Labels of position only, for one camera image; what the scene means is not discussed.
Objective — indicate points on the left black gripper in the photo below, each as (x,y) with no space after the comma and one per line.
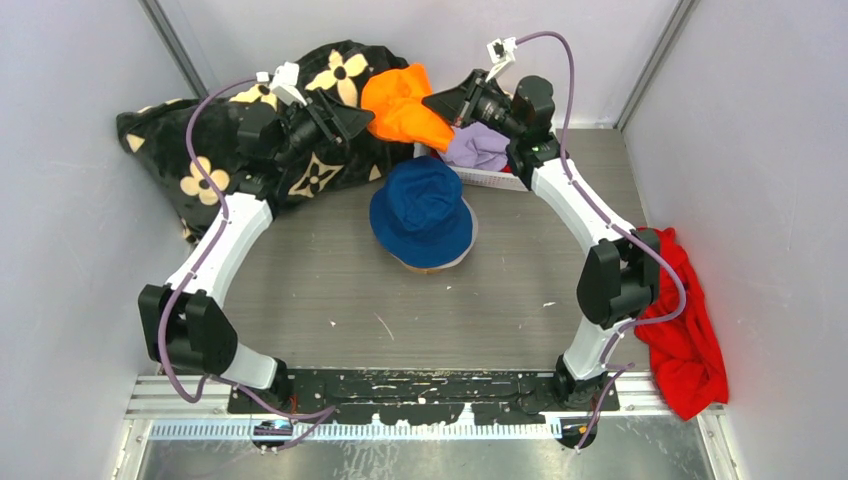
(351,120)

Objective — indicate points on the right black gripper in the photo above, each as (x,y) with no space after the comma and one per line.
(458,105)

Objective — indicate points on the lilac bucket hat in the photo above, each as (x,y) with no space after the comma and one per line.
(477,147)

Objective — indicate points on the orange bucket hat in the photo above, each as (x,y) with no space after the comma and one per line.
(395,98)

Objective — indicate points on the white plastic basket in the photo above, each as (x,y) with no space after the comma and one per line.
(490,177)

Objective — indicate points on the blue bucket hat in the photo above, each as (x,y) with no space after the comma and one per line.
(420,217)

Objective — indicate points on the grey bucket hat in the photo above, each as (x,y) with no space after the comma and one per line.
(467,255)

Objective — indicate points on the wooden hat stand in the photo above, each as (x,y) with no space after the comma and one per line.
(424,271)

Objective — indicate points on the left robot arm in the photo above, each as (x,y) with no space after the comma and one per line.
(184,324)

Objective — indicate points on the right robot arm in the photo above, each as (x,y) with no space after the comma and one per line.
(620,277)

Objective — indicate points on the red cloth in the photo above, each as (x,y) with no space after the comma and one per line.
(685,356)

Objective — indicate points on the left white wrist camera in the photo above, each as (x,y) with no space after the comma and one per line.
(282,83)

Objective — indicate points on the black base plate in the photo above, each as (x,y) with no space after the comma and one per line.
(422,397)

